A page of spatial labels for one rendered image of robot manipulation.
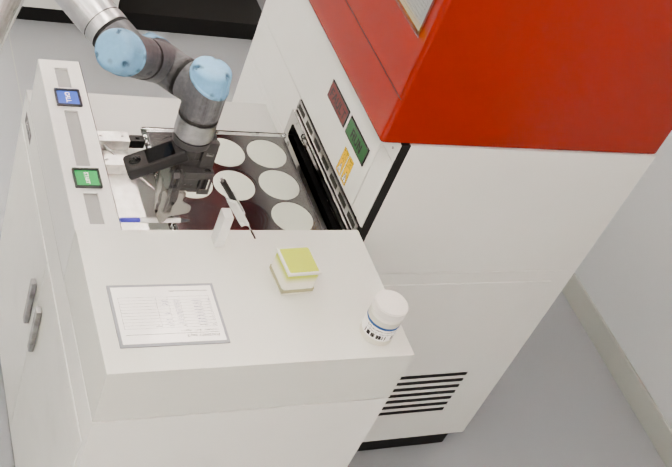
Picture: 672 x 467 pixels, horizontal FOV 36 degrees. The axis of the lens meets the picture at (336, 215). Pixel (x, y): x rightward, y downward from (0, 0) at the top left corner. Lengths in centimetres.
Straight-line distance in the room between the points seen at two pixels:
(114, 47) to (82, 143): 56
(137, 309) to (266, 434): 41
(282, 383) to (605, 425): 186
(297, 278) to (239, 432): 33
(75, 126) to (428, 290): 93
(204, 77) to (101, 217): 45
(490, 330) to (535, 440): 75
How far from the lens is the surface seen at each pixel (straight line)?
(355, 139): 232
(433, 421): 314
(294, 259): 207
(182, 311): 199
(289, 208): 239
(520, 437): 348
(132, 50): 176
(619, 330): 385
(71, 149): 227
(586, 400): 374
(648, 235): 373
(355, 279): 219
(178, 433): 209
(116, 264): 204
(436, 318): 269
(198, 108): 186
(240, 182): 240
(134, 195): 232
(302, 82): 260
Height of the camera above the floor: 243
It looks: 39 degrees down
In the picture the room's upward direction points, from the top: 25 degrees clockwise
